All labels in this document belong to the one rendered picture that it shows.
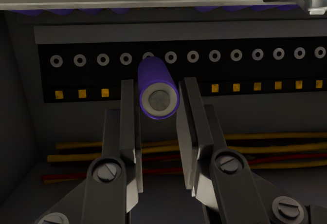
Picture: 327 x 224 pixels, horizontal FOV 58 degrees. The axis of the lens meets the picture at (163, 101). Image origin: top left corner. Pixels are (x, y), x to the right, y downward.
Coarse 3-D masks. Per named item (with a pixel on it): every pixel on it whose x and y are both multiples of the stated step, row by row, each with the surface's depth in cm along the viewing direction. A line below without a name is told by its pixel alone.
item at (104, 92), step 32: (64, 64) 26; (96, 64) 27; (128, 64) 27; (192, 64) 27; (224, 64) 28; (256, 64) 28; (288, 64) 28; (320, 64) 29; (64, 96) 27; (96, 96) 27
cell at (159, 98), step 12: (144, 60) 18; (156, 60) 17; (144, 72) 15; (156, 72) 14; (168, 72) 15; (144, 84) 13; (156, 84) 13; (168, 84) 13; (144, 96) 13; (156, 96) 12; (168, 96) 13; (144, 108) 13; (156, 108) 13; (168, 108) 13
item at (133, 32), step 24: (72, 24) 25; (96, 24) 25; (120, 24) 26; (144, 24) 26; (168, 24) 26; (192, 24) 26; (216, 24) 26; (240, 24) 27; (264, 24) 27; (288, 24) 27; (312, 24) 27
